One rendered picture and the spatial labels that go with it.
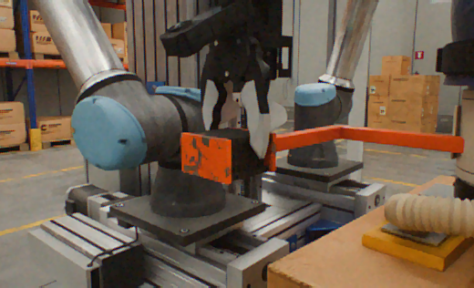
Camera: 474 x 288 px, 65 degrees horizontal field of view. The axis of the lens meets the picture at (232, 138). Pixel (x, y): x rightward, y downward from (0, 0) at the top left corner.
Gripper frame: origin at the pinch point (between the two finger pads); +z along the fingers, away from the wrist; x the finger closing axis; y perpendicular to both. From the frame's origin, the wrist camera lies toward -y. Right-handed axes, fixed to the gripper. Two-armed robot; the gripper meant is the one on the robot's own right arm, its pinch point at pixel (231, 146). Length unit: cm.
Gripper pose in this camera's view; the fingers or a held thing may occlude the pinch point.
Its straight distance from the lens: 47.2
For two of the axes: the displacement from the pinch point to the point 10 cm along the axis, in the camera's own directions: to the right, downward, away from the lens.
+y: 7.3, -1.0, 6.8
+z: -0.1, 9.9, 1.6
